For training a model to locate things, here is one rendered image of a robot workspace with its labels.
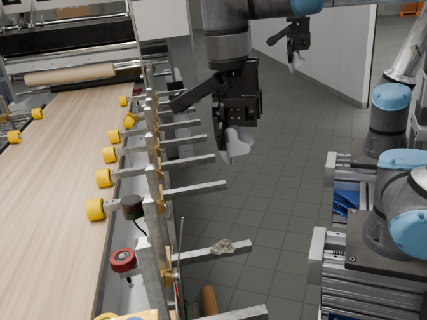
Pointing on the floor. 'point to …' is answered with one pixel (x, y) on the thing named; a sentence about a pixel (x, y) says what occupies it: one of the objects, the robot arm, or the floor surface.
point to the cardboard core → (209, 301)
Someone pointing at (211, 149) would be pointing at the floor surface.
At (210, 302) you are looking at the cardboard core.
